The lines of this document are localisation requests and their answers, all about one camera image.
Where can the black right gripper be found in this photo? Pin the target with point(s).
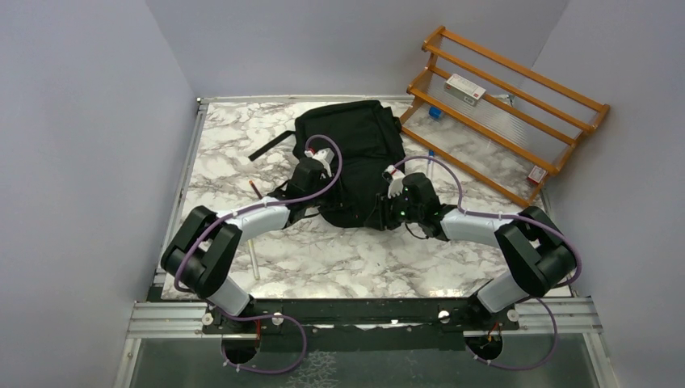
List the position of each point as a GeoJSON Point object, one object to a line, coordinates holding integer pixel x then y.
{"type": "Point", "coordinates": [380, 217]}

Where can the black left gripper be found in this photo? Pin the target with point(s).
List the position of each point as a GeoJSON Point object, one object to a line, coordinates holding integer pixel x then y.
{"type": "Point", "coordinates": [329, 181]}

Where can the black student bag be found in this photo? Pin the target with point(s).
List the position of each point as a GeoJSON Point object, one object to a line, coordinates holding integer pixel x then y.
{"type": "Point", "coordinates": [365, 138]}

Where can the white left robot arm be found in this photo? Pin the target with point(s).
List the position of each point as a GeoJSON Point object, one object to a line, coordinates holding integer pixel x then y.
{"type": "Point", "coordinates": [201, 253]}

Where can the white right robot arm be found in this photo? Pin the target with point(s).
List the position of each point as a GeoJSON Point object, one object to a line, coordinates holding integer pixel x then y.
{"type": "Point", "coordinates": [535, 253]}

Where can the blue white marker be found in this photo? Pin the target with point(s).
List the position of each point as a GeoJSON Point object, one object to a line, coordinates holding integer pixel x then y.
{"type": "Point", "coordinates": [430, 163]}

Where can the pale yellow pencil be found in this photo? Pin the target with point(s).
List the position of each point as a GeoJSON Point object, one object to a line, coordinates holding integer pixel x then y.
{"type": "Point", "coordinates": [253, 259]}

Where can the small blue object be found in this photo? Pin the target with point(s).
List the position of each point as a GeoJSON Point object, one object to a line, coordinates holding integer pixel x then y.
{"type": "Point", "coordinates": [435, 113]}

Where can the orange wooden shelf rack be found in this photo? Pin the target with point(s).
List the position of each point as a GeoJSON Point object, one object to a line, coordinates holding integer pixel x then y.
{"type": "Point", "coordinates": [524, 120]}

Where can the small red white box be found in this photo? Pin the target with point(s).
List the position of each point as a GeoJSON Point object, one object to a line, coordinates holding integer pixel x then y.
{"type": "Point", "coordinates": [537, 175]}

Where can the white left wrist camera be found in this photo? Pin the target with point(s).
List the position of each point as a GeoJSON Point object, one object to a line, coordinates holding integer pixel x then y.
{"type": "Point", "coordinates": [325, 157]}

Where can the black metal base rail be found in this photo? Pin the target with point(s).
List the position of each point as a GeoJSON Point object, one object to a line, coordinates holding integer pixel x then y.
{"type": "Point", "coordinates": [346, 325]}

